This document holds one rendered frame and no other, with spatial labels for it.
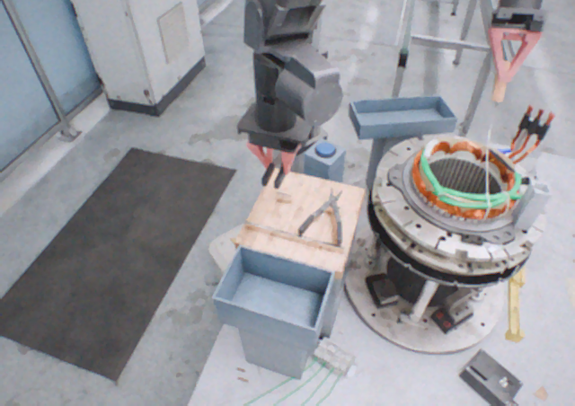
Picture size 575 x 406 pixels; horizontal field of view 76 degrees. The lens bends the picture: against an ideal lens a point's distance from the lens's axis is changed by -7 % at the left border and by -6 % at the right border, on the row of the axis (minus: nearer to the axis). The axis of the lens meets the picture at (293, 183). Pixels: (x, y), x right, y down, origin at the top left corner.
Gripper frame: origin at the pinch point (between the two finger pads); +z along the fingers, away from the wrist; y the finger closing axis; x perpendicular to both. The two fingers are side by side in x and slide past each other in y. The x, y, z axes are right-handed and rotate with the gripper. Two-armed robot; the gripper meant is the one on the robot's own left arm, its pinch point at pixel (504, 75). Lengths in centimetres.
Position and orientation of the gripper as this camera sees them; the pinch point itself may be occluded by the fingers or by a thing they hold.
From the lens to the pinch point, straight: 66.7
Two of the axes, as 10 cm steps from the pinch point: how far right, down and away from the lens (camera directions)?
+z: -0.4, 9.2, 3.8
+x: -9.3, -1.7, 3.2
